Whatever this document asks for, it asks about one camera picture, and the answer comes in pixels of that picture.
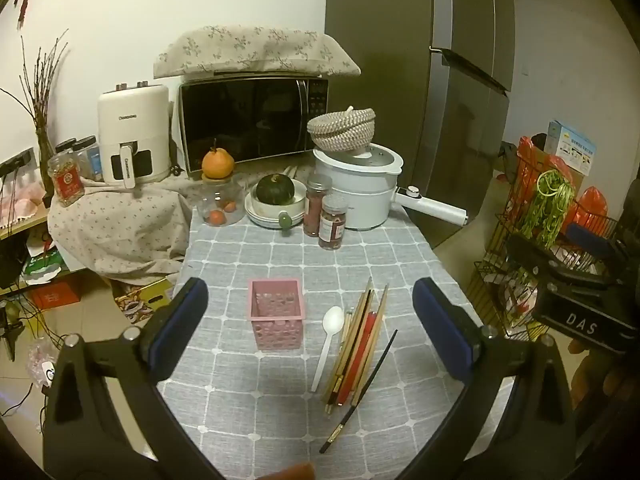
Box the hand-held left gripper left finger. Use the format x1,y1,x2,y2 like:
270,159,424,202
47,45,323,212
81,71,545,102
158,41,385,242
42,277,226,480

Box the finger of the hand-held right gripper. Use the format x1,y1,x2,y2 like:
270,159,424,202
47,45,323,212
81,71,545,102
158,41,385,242
505,234,608,291
565,222,626,256

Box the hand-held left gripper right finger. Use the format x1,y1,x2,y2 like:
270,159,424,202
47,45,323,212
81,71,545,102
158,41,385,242
400,277,576,480

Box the black chopstick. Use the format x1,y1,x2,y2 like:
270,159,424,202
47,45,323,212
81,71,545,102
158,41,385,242
320,330,399,454

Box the pink perforated utensil holder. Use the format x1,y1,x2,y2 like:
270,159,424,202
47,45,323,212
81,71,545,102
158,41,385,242
248,279,306,351

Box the white plastic spoon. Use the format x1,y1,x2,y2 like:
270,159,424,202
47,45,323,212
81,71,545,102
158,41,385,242
311,306,346,394

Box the person's right hand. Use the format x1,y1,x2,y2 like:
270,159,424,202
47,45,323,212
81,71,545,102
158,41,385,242
567,340,640,413

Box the red plastic bag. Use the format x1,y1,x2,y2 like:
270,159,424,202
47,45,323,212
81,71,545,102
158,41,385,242
517,136,568,186
574,186,609,231

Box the patterned gift box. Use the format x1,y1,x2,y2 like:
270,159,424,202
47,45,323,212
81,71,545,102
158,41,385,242
115,280,175,322

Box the green leafy vegetables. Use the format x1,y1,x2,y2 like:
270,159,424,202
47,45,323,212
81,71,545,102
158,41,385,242
520,170,576,248

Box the blue and white box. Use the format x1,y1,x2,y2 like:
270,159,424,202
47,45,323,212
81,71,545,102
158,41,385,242
545,120,597,177

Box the floral cloth over cabinet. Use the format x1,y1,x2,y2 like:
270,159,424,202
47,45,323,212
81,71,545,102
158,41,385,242
48,170,201,281

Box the orange flat box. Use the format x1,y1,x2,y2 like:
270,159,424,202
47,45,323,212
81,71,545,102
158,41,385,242
30,282,81,309

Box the grey checkered tablecloth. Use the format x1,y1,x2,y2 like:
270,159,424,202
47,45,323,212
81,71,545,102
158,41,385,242
117,207,516,480

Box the glass jar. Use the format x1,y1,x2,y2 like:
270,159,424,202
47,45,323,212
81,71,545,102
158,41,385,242
197,175,244,227

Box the red label spice jar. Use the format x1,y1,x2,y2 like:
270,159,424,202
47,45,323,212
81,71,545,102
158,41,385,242
319,195,348,251

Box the white electric pot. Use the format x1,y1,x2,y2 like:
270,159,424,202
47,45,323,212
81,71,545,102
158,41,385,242
313,143,470,231

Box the green pumpkin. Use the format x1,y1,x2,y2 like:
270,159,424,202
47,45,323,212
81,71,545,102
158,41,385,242
256,174,295,206

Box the large orange fruit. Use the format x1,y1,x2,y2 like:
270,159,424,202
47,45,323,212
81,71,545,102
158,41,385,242
202,140,235,180

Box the tall spice jar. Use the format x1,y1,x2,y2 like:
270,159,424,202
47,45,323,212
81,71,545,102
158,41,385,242
304,174,333,237

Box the red label snack jar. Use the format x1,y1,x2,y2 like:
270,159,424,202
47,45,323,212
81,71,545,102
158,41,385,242
47,152,86,207

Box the dark-lid plastic jars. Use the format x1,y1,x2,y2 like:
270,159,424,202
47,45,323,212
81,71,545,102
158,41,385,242
55,136,101,181

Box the white air fryer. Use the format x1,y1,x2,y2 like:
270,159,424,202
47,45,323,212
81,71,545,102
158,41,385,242
97,81,171,190

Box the black microwave oven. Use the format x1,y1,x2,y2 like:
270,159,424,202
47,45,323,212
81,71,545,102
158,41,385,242
179,76,329,177

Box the grey refrigerator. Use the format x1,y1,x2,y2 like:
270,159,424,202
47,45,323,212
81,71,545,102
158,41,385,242
325,0,516,248

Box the woven basket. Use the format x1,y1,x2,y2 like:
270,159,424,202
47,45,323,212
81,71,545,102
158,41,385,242
307,106,376,152

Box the power strip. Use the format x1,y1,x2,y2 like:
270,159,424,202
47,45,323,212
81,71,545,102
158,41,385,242
0,149,36,177

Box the dried branches in vase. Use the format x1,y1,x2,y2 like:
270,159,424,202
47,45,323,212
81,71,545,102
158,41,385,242
0,30,68,208

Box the floral microwave cover cloth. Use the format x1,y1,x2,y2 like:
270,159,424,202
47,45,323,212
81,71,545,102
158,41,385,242
153,25,362,80

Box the black wire rack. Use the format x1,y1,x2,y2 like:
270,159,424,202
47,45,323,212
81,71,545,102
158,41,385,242
472,150,621,341

